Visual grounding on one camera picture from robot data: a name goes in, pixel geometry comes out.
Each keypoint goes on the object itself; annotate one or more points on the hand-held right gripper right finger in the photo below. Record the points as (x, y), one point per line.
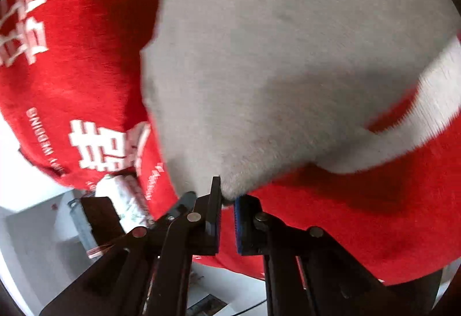
(239, 229)

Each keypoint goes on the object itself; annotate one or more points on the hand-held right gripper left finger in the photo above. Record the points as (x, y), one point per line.
(215, 222)

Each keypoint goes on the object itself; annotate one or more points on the grey sweater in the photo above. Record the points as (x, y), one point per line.
(270, 49)

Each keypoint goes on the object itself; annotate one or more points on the white printed roll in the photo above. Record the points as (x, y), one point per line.
(124, 197)

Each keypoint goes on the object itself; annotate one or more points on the dark brown box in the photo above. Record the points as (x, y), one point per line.
(102, 218)

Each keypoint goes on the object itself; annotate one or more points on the grey blue container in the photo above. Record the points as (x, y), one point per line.
(81, 226)

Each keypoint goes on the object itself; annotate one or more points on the red printed blanket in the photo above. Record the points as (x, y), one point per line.
(72, 85)

